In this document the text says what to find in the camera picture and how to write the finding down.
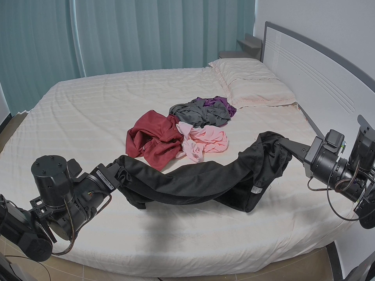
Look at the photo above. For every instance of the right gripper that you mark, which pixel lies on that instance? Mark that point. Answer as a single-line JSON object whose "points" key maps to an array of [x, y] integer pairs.
{"points": [[322, 162]]}

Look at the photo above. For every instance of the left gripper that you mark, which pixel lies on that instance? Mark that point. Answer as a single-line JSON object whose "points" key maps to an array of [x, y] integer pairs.
{"points": [[105, 180]]}

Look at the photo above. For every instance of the black T-shirt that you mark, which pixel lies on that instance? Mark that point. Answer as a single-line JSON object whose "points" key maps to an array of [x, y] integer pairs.
{"points": [[190, 183]]}

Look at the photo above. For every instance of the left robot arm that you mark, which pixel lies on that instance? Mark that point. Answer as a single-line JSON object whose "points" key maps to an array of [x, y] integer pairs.
{"points": [[49, 177]]}

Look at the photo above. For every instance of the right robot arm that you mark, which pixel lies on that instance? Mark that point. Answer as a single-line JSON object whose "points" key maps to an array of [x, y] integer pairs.
{"points": [[363, 145]]}

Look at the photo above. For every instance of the dark red shirt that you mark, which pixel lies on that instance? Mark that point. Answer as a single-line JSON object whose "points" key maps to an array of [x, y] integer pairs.
{"points": [[152, 136]]}

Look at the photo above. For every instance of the bed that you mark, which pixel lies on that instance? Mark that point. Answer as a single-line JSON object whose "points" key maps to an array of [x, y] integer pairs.
{"points": [[88, 113]]}

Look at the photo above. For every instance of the cream pillow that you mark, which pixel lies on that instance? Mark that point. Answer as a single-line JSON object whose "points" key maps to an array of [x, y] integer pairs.
{"points": [[252, 80]]}

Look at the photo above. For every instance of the pink garment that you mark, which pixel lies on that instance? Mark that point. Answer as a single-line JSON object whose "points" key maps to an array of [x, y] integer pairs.
{"points": [[208, 139]]}

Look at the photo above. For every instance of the grey garment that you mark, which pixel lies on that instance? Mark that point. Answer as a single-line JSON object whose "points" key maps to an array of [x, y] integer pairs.
{"points": [[199, 113]]}

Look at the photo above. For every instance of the purple garment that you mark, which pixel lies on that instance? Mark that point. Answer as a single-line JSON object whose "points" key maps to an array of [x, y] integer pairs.
{"points": [[222, 102]]}

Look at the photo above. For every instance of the grey bedside table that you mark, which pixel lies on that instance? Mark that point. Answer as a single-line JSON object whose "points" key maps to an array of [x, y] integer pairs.
{"points": [[249, 41]]}

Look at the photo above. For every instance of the blue-green curtain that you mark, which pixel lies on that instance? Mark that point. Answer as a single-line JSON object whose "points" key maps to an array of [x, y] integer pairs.
{"points": [[161, 25], [35, 39]]}

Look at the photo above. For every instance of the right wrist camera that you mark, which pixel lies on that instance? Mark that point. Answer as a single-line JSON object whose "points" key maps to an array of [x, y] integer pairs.
{"points": [[334, 139]]}

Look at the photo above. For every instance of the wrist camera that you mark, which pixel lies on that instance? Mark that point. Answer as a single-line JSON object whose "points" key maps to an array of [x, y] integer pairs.
{"points": [[334, 139], [74, 167]]}

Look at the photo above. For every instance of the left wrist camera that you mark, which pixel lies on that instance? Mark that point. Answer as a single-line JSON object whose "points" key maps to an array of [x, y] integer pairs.
{"points": [[74, 167]]}

